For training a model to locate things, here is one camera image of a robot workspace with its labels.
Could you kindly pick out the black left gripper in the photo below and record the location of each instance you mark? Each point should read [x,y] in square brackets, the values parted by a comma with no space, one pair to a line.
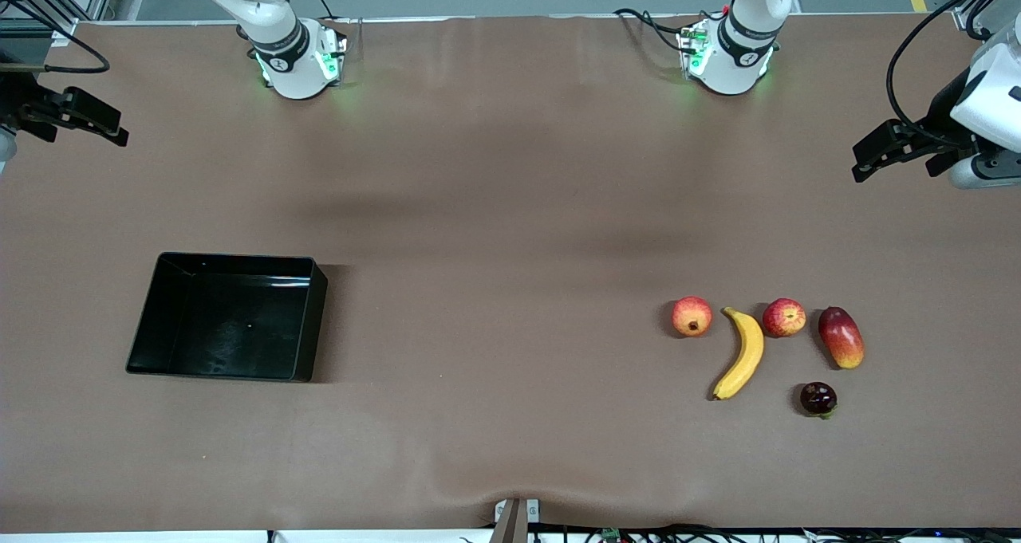
[943,115]

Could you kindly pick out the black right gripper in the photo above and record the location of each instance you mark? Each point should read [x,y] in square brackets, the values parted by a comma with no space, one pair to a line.
[17,96]

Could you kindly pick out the red apple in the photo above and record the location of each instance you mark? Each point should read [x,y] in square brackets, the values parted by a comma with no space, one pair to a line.
[784,318]

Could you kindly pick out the black plastic box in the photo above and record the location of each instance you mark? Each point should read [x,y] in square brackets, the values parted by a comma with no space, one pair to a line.
[231,320]

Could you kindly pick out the yellow banana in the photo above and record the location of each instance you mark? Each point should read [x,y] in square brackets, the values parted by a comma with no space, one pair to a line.
[748,352]

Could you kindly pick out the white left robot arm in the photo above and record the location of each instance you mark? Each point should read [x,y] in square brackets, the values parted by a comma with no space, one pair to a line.
[738,72]

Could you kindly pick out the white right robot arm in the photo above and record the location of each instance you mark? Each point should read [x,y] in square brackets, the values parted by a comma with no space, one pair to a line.
[295,72]

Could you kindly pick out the red yellow mango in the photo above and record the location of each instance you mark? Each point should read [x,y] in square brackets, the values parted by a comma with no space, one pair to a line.
[841,340]

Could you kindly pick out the dark purple mangosteen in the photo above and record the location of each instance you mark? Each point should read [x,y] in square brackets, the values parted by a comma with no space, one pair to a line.
[817,399]

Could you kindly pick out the red yellow pomegranate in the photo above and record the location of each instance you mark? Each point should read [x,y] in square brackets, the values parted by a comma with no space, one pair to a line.
[691,317]

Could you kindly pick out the small green circuit board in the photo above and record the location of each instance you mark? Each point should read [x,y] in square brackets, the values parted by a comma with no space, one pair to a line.
[612,535]

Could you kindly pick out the brown table mat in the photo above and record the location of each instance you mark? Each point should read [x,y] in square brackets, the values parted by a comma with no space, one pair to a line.
[478,407]

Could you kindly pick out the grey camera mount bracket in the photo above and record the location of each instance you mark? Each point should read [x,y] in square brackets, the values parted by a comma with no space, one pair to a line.
[510,523]

